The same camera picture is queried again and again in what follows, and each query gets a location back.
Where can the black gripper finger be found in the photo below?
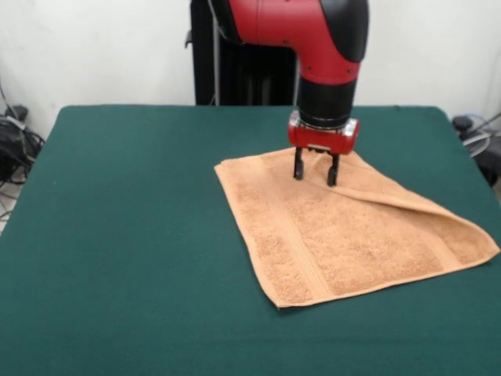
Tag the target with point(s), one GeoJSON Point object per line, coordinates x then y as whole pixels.
{"type": "Point", "coordinates": [299, 164]}
{"type": "Point", "coordinates": [333, 170]}

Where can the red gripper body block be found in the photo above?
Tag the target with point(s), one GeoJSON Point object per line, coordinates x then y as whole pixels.
{"type": "Point", "coordinates": [321, 139]}

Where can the tan terry towel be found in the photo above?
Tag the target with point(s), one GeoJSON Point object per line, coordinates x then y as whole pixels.
{"type": "Point", "coordinates": [352, 243]}

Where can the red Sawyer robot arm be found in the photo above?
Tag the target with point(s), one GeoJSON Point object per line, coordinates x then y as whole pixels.
{"type": "Point", "coordinates": [313, 39]}

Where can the dark green table cloth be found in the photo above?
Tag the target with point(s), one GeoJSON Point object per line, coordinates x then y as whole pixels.
{"type": "Point", "coordinates": [117, 254]}

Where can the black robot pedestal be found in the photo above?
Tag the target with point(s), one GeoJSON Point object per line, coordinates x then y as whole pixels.
{"type": "Point", "coordinates": [242, 70]}

